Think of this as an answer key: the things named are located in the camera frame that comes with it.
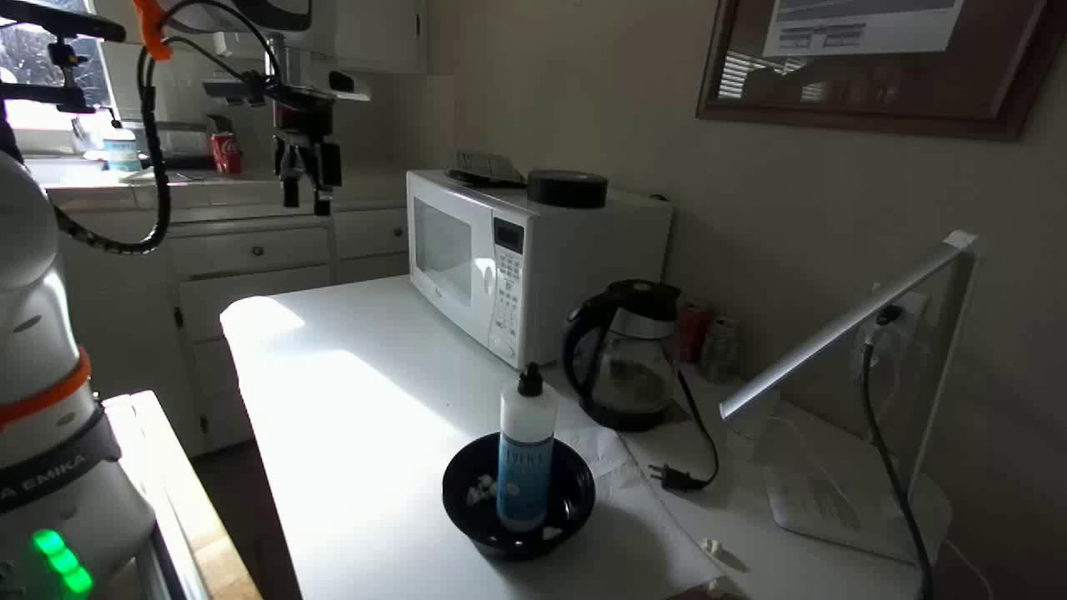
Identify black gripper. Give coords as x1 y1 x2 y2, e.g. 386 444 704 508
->
269 85 339 215

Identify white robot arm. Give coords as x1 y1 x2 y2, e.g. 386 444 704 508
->
0 130 180 600

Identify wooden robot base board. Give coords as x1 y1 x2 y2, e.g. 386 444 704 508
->
102 389 262 600

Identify black bowl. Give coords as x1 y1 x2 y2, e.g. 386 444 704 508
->
441 432 597 564

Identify red can on counter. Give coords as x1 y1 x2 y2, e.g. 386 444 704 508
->
210 130 244 177

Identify dark tray on microwave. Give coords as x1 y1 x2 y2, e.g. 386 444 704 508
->
449 154 528 191

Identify white kitchen cabinet counter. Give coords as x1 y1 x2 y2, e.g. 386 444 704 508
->
59 165 407 457

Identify white microwave oven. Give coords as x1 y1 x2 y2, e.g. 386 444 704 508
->
407 169 674 368

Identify black round dish on microwave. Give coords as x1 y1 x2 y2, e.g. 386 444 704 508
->
528 169 608 209

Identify black glass electric kettle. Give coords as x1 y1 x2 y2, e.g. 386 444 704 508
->
559 280 680 432

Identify white paper towel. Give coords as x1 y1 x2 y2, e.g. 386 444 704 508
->
555 387 959 600

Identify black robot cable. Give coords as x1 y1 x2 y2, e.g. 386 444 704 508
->
46 0 295 261

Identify black kettle power cord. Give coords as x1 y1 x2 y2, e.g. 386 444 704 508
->
646 370 725 497

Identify wooden framed wall board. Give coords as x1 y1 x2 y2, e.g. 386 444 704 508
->
696 0 1067 141

